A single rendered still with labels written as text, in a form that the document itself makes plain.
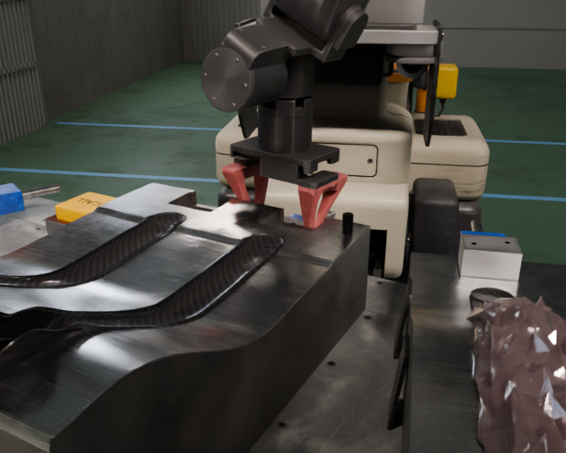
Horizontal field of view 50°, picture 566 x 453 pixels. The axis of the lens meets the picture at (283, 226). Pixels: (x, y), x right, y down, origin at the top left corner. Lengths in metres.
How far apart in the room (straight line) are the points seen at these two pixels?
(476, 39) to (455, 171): 6.69
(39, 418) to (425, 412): 0.20
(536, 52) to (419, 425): 7.72
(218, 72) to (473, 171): 0.75
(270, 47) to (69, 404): 0.36
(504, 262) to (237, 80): 0.28
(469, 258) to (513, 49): 7.42
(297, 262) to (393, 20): 0.46
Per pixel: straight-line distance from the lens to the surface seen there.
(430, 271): 0.58
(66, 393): 0.30
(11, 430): 0.30
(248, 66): 0.54
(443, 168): 1.21
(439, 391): 0.37
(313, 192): 0.60
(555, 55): 8.07
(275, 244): 0.54
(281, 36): 0.58
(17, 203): 0.88
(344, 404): 0.50
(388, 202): 0.92
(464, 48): 7.88
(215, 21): 8.14
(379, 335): 0.58
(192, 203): 0.67
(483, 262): 0.57
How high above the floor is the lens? 1.11
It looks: 23 degrees down
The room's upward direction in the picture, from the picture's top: straight up
